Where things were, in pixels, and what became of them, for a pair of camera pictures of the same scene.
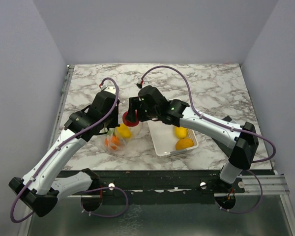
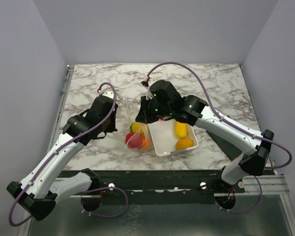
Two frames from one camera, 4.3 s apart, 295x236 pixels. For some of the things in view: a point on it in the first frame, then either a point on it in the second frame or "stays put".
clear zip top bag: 120,139 -> 138,137
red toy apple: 129,123 -> 133,140
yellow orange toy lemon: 184,143 stays put
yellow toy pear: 124,131 -> 138,127
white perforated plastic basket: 164,137 stays put
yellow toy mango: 181,132 stays put
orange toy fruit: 113,141 -> 146,143
